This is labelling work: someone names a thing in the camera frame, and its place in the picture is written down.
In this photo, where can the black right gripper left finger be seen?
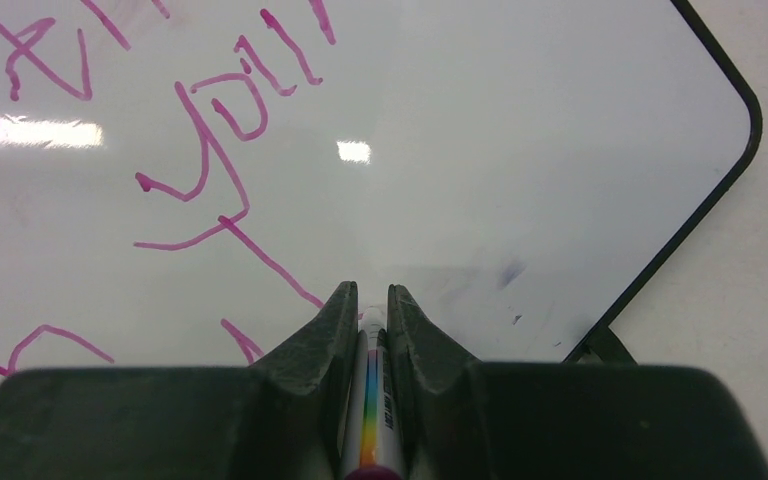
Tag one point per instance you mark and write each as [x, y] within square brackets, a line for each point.
[276, 419]

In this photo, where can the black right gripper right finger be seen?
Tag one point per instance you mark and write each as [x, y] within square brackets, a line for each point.
[474, 419]

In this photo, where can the magenta whiteboard marker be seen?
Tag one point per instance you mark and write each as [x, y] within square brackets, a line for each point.
[372, 443]

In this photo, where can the black framed whiteboard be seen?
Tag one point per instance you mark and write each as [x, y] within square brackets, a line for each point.
[186, 182]

